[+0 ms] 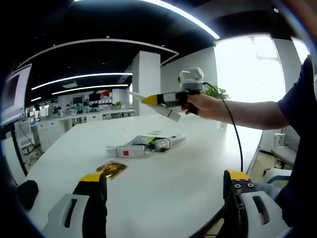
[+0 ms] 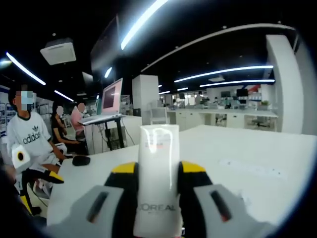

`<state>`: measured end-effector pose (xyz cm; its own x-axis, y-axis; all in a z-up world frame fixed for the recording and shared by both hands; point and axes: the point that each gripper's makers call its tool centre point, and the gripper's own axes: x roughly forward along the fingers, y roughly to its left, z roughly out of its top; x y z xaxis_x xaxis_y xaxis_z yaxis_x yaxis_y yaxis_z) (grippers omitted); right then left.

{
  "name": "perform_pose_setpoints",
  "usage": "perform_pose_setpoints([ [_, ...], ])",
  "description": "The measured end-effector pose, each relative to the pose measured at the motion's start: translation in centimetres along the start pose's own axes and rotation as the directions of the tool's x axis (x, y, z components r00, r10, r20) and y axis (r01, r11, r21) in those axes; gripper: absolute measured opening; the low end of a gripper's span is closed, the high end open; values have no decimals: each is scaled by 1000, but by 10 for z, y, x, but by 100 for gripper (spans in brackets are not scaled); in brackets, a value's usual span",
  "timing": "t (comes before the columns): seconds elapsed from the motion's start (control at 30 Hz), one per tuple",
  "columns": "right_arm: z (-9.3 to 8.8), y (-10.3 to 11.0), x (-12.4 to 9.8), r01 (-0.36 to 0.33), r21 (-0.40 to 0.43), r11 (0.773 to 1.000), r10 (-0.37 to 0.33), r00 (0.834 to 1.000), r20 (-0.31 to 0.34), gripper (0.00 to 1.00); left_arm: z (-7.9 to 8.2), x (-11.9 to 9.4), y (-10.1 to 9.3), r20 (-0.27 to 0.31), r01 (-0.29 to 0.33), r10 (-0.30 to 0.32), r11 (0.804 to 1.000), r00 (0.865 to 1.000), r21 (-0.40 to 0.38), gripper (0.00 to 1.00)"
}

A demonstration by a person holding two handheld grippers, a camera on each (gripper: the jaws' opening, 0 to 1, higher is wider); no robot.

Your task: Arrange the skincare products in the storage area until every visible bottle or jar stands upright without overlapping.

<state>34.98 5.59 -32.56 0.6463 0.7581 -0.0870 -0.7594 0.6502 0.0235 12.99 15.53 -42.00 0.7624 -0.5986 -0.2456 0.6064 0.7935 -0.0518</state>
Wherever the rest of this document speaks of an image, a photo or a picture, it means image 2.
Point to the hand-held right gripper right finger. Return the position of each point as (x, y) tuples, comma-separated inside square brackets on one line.
[(210, 210)]

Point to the white skincare tube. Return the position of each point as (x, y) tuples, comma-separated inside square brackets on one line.
[(158, 161)]

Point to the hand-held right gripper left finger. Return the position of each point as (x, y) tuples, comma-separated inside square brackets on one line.
[(104, 210)]

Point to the white ceiling air conditioner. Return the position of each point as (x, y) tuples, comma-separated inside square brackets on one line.
[(58, 52)]

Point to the long ceiling light strip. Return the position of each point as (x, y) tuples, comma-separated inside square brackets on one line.
[(141, 22)]

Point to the black-legged standing desk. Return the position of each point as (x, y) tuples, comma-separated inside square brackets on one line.
[(104, 119)]

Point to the pink-framed monitor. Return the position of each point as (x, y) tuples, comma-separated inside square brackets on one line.
[(112, 96)]

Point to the black pouch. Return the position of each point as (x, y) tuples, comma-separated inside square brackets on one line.
[(81, 160)]

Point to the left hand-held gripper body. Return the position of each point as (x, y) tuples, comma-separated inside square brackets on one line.
[(21, 163)]

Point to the small black box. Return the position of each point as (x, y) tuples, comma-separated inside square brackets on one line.
[(136, 112)]

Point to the white chair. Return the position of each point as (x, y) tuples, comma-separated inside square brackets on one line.
[(42, 191)]

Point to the row of white counters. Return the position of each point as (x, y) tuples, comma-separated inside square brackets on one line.
[(223, 116)]

